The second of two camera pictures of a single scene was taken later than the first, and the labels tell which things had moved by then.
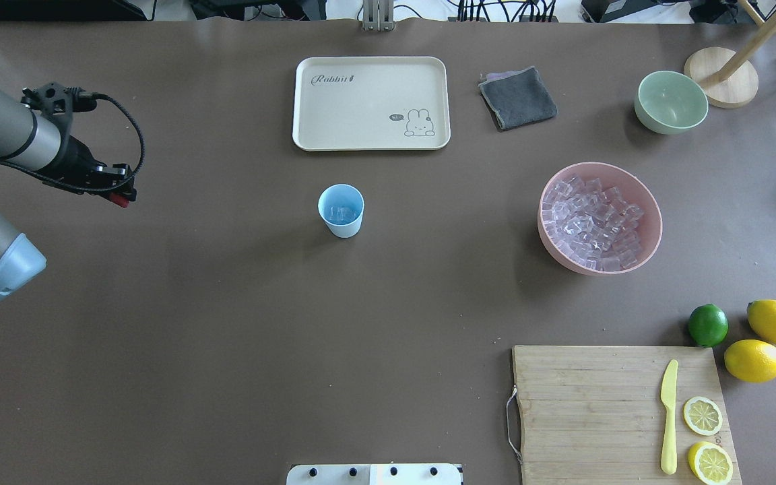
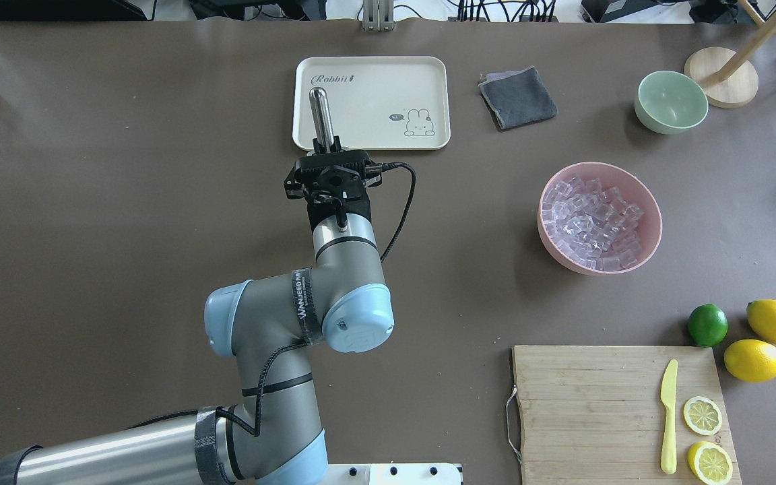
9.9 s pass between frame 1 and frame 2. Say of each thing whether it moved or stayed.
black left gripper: moved
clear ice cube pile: stayed
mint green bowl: stayed
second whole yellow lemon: stayed
